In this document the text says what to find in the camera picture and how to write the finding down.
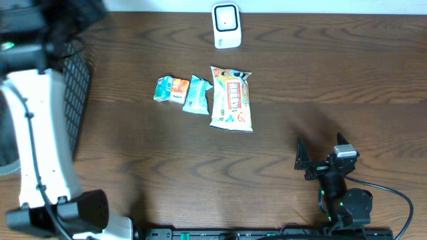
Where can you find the grey plastic mesh basket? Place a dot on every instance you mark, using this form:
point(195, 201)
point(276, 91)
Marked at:
point(78, 81)

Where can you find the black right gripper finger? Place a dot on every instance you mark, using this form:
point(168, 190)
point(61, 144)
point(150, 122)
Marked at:
point(341, 140)
point(302, 157)

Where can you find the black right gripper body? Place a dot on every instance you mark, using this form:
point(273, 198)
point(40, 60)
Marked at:
point(317, 169)

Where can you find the white barcode scanner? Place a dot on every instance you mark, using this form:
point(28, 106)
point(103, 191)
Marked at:
point(226, 25)

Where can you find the teal Kleenex tissue pack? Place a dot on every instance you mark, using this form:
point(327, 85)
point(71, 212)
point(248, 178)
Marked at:
point(163, 89)

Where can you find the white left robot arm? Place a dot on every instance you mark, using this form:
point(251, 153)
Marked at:
point(52, 202)

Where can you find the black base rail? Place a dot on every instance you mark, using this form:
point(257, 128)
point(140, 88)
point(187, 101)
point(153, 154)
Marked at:
point(289, 232)

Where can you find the orange snack pack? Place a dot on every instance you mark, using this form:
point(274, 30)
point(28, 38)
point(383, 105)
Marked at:
point(179, 90)

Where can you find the yellow wet wipes pack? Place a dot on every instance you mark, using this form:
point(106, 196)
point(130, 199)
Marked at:
point(231, 100)

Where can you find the green wipes pack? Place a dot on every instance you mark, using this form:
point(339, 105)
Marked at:
point(196, 100)

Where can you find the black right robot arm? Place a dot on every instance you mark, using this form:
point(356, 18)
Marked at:
point(346, 208)

